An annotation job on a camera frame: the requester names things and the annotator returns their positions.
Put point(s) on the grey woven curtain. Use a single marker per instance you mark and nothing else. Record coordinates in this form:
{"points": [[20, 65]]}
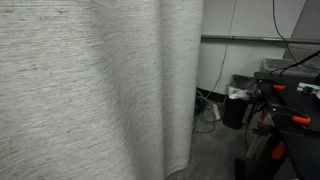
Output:
{"points": [[97, 89]]}

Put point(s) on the white power strip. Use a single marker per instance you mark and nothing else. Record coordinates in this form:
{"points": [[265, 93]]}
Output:
{"points": [[216, 111]]}

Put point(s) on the black trash bin with liner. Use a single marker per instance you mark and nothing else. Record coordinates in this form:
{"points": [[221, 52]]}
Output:
{"points": [[238, 94]]}

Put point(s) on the grey plastic bin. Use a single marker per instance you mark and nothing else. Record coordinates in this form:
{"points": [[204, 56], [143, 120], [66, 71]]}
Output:
{"points": [[276, 65]]}

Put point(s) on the black work table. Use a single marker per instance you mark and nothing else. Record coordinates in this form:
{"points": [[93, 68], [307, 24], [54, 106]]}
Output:
{"points": [[286, 139]]}

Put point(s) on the white item on table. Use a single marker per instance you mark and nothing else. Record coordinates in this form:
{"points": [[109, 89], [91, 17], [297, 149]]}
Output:
{"points": [[308, 89]]}

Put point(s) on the metal wall rail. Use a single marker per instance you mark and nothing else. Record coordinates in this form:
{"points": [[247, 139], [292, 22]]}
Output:
{"points": [[261, 39]]}

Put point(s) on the upper orange-handled clamp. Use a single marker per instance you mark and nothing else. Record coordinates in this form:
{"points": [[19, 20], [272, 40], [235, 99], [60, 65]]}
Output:
{"points": [[271, 84]]}

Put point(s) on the orange-handled clamp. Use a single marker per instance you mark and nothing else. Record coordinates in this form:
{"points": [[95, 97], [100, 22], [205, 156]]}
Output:
{"points": [[271, 84], [293, 114]]}

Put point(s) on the lower orange-handled clamp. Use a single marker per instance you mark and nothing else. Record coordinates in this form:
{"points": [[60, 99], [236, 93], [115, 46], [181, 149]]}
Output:
{"points": [[293, 114]]}

